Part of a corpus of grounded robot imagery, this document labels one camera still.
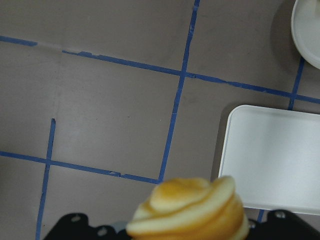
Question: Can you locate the orange striped bread loaf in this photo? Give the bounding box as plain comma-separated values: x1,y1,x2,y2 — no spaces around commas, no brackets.
126,176,250,240

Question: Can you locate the white rectangular tray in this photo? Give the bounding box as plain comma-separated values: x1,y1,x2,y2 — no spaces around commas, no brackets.
218,105,320,215

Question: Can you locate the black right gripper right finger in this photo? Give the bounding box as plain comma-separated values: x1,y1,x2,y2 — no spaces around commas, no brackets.
246,209,320,240

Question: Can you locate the cream round plate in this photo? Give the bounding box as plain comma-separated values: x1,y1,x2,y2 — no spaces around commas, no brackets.
290,0,320,69

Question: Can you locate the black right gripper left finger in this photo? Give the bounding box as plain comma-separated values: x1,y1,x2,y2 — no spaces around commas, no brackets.
44,213,132,240

